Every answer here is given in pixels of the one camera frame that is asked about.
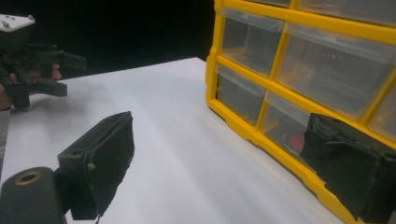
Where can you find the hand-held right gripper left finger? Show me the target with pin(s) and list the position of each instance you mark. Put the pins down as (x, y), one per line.
(106, 161)

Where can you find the set of clear drawers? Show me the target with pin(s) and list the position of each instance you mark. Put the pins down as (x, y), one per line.
(249, 40)

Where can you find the round red black compact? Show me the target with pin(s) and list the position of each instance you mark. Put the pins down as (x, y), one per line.
(295, 142)

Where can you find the yellow black drawer cabinet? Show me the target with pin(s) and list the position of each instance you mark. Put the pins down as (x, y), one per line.
(214, 77)

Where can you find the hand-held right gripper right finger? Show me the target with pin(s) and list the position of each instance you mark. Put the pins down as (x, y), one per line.
(351, 161)

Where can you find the clear plastic cabinet drawer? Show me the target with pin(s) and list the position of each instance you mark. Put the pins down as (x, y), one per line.
(280, 121)

